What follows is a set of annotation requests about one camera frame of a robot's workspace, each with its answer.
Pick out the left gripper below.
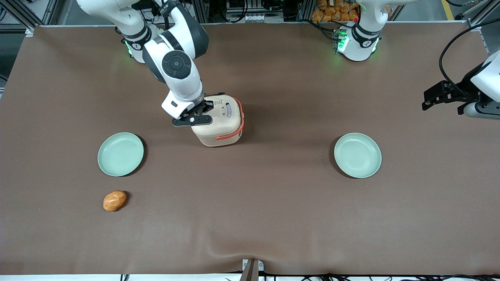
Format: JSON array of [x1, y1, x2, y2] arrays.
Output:
[[422, 51, 500, 116]]

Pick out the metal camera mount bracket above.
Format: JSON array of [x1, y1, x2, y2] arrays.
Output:
[[239, 259, 264, 281]]

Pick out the aluminium frame profile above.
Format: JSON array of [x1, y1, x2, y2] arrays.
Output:
[[461, 0, 500, 30], [0, 0, 59, 34]]

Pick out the beige rice cooker orange handle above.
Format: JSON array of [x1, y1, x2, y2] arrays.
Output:
[[191, 94, 245, 147]]

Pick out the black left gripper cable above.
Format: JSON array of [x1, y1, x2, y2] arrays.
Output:
[[439, 18, 500, 98]]

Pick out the pale green plate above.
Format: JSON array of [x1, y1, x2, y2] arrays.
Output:
[[97, 132, 144, 177], [334, 133, 382, 179]]

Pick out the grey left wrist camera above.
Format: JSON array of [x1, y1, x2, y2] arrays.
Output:
[[464, 101, 500, 120]]

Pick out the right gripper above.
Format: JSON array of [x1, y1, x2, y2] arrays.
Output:
[[162, 91, 215, 128]]

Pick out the brown table mat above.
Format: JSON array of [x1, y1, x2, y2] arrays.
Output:
[[0, 22, 500, 276]]

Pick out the bag of orange items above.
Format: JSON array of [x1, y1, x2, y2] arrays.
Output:
[[311, 0, 360, 22]]

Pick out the white connector strip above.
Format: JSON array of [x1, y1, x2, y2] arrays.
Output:
[[230, 13, 284, 23]]

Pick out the orange brown potato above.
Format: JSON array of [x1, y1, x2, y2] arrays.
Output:
[[103, 190, 127, 212]]

